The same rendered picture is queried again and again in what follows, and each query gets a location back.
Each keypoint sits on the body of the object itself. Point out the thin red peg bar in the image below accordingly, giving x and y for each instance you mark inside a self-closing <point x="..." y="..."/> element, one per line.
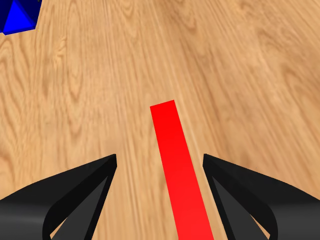
<point x="180" y="175"/>

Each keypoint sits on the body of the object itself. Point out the blue hollow socket block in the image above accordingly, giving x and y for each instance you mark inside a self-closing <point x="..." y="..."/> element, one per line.
<point x="17" y="17"/>

